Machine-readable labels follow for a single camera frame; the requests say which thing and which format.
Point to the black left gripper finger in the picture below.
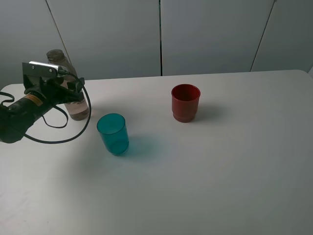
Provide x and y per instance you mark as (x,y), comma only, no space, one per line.
(71,97)
(76,85)

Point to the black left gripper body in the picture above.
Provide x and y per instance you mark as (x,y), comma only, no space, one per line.
(42,91)

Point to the teal translucent plastic cup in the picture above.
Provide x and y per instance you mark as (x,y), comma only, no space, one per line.
(113,132)

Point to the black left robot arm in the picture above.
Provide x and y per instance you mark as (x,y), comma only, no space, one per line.
(16,117)

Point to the red plastic cup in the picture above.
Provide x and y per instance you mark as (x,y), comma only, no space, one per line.
(185,101)

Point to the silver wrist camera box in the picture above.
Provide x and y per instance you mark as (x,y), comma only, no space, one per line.
(38,69)

